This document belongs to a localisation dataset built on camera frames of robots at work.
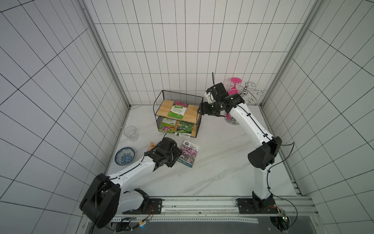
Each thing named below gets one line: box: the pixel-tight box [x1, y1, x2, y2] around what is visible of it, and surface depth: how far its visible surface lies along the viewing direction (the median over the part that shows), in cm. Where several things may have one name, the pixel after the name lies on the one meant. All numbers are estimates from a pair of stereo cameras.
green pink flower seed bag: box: [158, 117, 177, 134], surface depth 106 cm
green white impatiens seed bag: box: [167, 101, 188, 120], surface depth 97 cm
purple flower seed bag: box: [177, 139, 200, 169], surface depth 92 cm
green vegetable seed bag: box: [174, 120, 195, 139], surface depth 103 cm
